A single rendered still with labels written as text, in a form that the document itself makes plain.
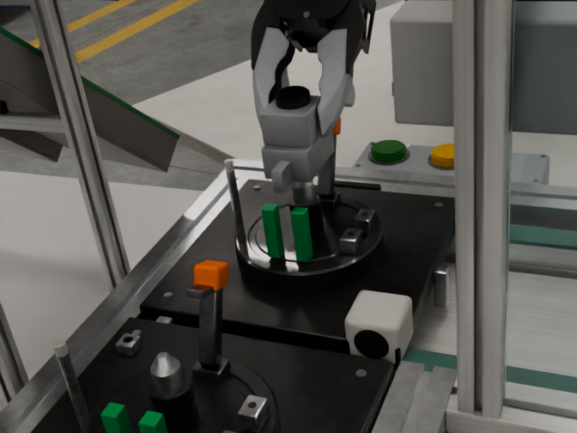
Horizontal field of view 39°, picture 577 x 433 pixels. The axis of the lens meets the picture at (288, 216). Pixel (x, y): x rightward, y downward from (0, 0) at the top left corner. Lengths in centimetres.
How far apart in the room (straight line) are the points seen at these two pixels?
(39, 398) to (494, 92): 43
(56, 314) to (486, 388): 54
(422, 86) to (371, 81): 92
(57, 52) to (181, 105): 71
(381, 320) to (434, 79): 22
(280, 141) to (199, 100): 76
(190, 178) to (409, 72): 260
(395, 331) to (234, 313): 15
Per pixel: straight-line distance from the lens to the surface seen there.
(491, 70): 47
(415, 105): 53
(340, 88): 71
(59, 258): 107
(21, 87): 77
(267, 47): 74
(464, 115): 49
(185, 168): 317
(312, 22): 74
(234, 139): 129
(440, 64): 51
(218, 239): 82
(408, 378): 65
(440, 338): 75
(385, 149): 95
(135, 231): 109
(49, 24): 75
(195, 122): 137
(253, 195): 89
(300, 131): 69
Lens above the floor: 140
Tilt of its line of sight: 31 degrees down
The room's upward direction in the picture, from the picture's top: 8 degrees counter-clockwise
